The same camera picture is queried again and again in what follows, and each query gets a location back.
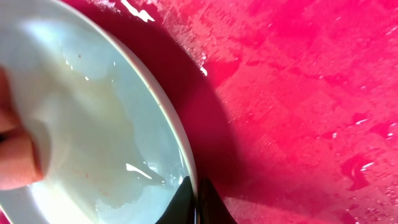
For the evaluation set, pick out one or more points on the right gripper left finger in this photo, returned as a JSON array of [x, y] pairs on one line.
[[181, 209]]

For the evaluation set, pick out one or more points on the green and orange sponge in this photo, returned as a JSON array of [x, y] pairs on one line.
[[19, 166]]

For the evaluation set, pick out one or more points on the red plastic tray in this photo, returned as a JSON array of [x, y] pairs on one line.
[[290, 107]]

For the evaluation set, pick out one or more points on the light blue plate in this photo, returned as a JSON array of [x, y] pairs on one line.
[[110, 144]]

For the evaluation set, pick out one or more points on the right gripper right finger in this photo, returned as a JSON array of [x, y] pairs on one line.
[[211, 207]]

